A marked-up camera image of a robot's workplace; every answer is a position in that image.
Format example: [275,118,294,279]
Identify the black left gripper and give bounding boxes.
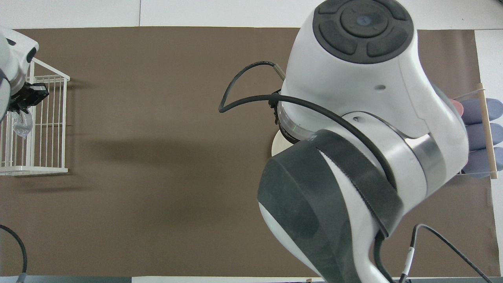
[8,83,50,114]

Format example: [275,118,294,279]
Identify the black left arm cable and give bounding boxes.
[0,225,27,283]

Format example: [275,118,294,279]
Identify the cup rack with wooden rod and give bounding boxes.
[452,83,499,180]

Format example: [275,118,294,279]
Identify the white wire dish rack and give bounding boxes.
[0,57,70,176]

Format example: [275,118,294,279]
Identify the blue plastic cup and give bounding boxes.
[460,98,503,124]
[462,147,503,179]
[468,123,503,150]

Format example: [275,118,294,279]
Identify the cream round plate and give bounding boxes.
[271,130,296,158]

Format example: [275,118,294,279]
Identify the brown table mat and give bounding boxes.
[0,27,501,277]

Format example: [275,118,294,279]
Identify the thin black tagged cable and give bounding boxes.
[399,224,494,283]

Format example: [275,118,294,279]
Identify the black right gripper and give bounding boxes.
[268,90,282,125]

